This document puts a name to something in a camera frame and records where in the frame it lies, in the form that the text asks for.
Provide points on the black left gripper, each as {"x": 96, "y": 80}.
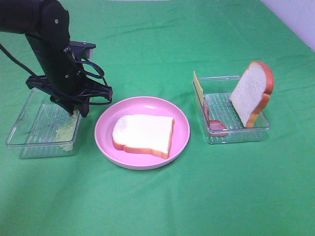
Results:
{"x": 70, "y": 82}

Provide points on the green lettuce leaf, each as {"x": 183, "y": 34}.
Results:
{"x": 66, "y": 133}

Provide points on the toast bread slice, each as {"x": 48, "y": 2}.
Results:
{"x": 253, "y": 92}
{"x": 144, "y": 134}

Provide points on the yellow cheese slice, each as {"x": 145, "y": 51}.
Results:
{"x": 198, "y": 87}

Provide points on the bacon strip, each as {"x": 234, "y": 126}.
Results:
{"x": 213, "y": 124}

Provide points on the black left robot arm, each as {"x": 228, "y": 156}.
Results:
{"x": 45, "y": 24}

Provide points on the left clear plastic tray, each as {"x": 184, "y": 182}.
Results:
{"x": 33, "y": 134}

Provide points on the clear plastic tray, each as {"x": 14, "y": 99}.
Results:
{"x": 33, "y": 134}
{"x": 216, "y": 91}

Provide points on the pink round plate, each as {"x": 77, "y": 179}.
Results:
{"x": 141, "y": 105}

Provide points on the green tablecloth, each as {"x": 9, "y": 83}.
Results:
{"x": 264, "y": 188}

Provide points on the right clear plastic tray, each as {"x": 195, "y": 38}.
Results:
{"x": 216, "y": 91}

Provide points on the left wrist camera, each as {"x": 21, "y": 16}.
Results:
{"x": 82, "y": 50}

